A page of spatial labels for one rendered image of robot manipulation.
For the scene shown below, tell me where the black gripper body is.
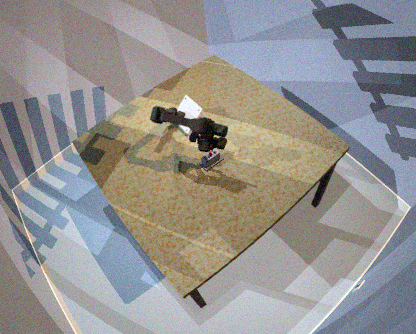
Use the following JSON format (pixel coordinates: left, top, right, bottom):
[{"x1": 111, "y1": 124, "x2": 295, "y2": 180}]
[{"x1": 189, "y1": 131, "x2": 227, "y2": 150}]

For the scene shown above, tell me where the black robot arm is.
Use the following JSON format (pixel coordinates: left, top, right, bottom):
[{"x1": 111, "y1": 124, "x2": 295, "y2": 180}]
[{"x1": 150, "y1": 106, "x2": 228, "y2": 152}]

